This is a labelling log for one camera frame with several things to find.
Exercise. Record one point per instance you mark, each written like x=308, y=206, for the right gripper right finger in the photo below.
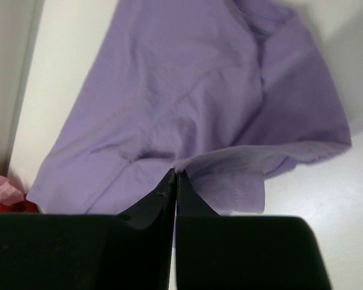
x=242, y=252

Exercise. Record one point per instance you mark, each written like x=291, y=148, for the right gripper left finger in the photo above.
x=130, y=250

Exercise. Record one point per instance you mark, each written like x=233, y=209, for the purple t-shirt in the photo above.
x=232, y=92

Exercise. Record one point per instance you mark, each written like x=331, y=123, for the red t-shirt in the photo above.
x=23, y=206

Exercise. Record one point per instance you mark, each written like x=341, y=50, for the pink t-shirt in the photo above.
x=9, y=194

